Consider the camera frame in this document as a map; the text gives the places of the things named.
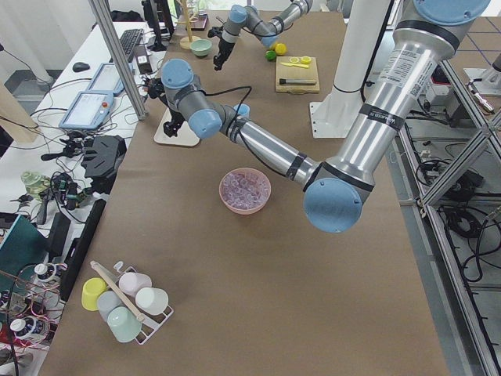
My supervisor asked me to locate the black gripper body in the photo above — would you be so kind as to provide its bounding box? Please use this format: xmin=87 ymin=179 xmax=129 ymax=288
xmin=207 ymin=26 xmax=238 ymax=63
xmin=147 ymin=78 xmax=185 ymax=127

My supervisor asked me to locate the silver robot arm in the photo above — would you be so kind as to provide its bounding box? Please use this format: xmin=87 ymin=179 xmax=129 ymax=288
xmin=207 ymin=0 xmax=313 ymax=71
xmin=160 ymin=1 xmax=488 ymax=233

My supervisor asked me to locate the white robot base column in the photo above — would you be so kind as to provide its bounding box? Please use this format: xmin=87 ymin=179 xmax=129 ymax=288
xmin=310 ymin=0 xmax=394 ymax=139

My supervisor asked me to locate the wooden cup stand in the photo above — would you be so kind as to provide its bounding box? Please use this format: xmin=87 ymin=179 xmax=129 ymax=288
xmin=176 ymin=0 xmax=200 ymax=50

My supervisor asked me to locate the light blue plastic cup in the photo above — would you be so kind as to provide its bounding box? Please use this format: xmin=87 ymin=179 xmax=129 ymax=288
xmin=233 ymin=103 xmax=251 ymax=118

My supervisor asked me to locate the clear ice cubes pile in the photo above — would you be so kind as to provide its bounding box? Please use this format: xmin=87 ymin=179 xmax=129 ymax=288
xmin=222 ymin=171 xmax=270 ymax=209

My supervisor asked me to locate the pink plastic cup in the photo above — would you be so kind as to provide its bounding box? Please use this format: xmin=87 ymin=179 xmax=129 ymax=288
xmin=118 ymin=272 xmax=152 ymax=298

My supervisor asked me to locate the white plastic cup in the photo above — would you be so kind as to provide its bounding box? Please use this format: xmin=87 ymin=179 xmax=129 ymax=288
xmin=135 ymin=287 xmax=169 ymax=315

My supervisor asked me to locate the yellow plastic cup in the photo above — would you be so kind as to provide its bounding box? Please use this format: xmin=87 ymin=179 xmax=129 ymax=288
xmin=81 ymin=277 xmax=108 ymax=312

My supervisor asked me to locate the grey plastic cup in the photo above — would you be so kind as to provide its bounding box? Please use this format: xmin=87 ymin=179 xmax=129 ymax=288
xmin=96 ymin=291 xmax=122 ymax=321

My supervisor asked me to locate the mint plastic cup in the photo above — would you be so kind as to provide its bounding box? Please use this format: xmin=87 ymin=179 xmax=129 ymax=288
xmin=106 ymin=306 xmax=142 ymax=343

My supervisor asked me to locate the cream rabbit tray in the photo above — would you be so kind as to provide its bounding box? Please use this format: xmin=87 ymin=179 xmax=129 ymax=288
xmin=153 ymin=110 xmax=200 ymax=147

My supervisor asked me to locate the mint green bowl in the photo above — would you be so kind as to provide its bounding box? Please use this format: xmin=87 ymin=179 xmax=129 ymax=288
xmin=190 ymin=39 xmax=212 ymax=57

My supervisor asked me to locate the green lime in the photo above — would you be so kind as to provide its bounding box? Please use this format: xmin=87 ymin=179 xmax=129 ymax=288
xmin=265 ymin=50 xmax=276 ymax=61

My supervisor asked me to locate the far teach pendant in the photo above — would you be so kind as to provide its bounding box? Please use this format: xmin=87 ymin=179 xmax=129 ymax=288
xmin=87 ymin=63 xmax=124 ymax=96

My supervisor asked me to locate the teach pendant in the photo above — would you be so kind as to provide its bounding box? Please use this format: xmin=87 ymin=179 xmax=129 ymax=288
xmin=59 ymin=90 xmax=114 ymax=130
xmin=87 ymin=63 xmax=124 ymax=96

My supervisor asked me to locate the black keyboard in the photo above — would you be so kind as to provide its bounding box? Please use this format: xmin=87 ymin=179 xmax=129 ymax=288
xmin=119 ymin=29 xmax=144 ymax=63

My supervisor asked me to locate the yellow lemon inner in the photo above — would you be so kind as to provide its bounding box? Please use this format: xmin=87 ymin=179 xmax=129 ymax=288
xmin=274 ymin=43 xmax=287 ymax=56

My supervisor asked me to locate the wooden cutting board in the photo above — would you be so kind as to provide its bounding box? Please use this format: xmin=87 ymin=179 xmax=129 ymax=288
xmin=276 ymin=56 xmax=320 ymax=93

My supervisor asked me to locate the yellow plastic knife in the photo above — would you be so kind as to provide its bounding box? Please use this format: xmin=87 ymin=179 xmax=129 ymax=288
xmin=279 ymin=62 xmax=310 ymax=69

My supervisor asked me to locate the near teach pendant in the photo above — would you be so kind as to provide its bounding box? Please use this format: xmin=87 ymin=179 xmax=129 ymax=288
xmin=59 ymin=90 xmax=114 ymax=130

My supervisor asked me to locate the black computer mouse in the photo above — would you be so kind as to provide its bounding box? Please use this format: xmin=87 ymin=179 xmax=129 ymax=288
xmin=72 ymin=62 xmax=90 ymax=73

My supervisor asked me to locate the pink bowl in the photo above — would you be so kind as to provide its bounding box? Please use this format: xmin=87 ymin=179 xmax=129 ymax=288
xmin=218 ymin=167 xmax=272 ymax=215

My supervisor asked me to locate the black gripper mount part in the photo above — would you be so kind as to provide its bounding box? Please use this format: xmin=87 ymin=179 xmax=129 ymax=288
xmin=81 ymin=136 xmax=127 ymax=194

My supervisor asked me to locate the aluminium frame post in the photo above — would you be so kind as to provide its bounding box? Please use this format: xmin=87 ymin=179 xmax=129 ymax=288
xmin=88 ymin=0 xmax=147 ymax=121

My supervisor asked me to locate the wooden rack handle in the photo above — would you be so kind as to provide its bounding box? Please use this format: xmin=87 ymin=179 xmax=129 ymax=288
xmin=90 ymin=260 xmax=146 ymax=322

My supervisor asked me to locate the white wire cup rack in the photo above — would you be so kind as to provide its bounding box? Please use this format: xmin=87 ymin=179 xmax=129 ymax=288
xmin=114 ymin=261 xmax=174 ymax=345

